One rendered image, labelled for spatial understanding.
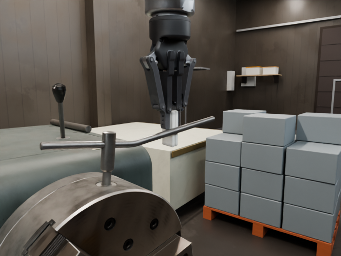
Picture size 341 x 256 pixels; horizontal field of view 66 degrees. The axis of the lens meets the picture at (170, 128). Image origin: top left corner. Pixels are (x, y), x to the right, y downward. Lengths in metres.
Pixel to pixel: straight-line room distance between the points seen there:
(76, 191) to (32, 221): 0.07
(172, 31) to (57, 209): 0.33
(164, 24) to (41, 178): 0.35
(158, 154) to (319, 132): 1.59
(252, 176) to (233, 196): 0.31
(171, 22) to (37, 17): 4.03
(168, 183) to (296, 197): 1.21
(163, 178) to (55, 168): 2.34
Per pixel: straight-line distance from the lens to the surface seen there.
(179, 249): 0.49
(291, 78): 9.30
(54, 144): 0.40
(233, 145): 2.65
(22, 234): 0.43
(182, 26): 0.48
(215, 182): 2.83
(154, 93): 0.47
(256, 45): 9.72
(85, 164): 0.57
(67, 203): 0.41
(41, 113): 4.32
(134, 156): 0.62
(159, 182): 2.89
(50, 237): 0.39
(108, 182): 0.44
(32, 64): 4.29
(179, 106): 0.51
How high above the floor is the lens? 1.39
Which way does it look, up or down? 8 degrees down
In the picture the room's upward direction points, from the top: straight up
